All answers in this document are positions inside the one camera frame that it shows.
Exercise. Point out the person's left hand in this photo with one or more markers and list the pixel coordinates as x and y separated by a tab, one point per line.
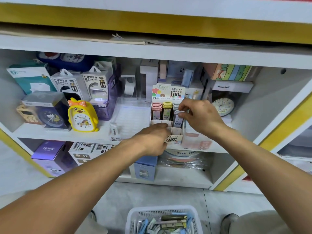
151	139

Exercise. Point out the person's right hand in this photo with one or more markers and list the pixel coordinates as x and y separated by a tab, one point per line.
202	119

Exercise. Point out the grey white refill packet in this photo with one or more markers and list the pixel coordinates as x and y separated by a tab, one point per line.
178	119

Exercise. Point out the white plastic basket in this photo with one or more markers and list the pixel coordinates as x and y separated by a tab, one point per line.
141	210

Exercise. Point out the white shelf with yellow trim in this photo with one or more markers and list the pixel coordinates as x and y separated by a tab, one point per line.
161	52

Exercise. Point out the pile of lead refill packets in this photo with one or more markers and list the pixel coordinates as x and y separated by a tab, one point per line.
165	224

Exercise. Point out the person's left forearm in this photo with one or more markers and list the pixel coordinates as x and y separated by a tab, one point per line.
68	192

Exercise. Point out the person's right forearm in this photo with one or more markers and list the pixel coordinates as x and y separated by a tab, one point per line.
268	173

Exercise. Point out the white round clock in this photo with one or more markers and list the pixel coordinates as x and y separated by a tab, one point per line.
223	105

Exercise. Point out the clear plastic tray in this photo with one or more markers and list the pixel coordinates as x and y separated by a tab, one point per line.
129	121

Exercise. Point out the blue small carton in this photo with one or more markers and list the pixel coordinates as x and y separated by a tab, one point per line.
145	168

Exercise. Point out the stack of wrapped discs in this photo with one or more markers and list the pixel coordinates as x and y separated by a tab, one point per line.
185	158

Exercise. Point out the white long box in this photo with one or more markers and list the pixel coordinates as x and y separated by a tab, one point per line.
231	86

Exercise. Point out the white refill display box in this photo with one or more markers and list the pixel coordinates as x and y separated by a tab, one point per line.
168	91

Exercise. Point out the grey digital clock box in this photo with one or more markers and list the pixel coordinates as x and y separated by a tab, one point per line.
180	73

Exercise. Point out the purple translucent container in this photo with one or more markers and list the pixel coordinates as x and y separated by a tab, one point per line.
108	107

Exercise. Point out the pastel sticky notes pack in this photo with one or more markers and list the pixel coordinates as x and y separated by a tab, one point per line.
229	72

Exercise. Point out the tape dispenser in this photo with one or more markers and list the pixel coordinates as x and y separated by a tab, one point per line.
129	84

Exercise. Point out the large white cardboard box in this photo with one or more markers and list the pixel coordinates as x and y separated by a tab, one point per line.
87	151

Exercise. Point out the white tall box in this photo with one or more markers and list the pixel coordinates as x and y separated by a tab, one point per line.
148	73

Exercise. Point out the yellow alarm clock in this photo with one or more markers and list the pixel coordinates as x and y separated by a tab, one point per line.
83	117

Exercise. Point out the red white flat box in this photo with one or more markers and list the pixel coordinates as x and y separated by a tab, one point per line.
247	178

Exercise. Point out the white hanging accessory box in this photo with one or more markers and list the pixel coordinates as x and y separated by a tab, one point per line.
68	85
97	81

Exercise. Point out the flat cardboard sheets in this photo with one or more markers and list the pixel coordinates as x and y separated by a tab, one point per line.
195	40

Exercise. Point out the grey sneaker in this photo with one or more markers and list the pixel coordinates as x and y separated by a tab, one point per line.
228	222
91	215

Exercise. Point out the purple box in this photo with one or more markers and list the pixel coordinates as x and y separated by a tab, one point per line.
51	156

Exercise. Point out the clear boxed dark clock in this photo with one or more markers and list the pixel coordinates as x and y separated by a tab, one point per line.
46	113

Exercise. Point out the small tan alarm clock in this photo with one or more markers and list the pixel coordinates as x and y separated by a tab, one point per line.
27	114

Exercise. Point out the teal white box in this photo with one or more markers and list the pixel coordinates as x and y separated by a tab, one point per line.
29	78

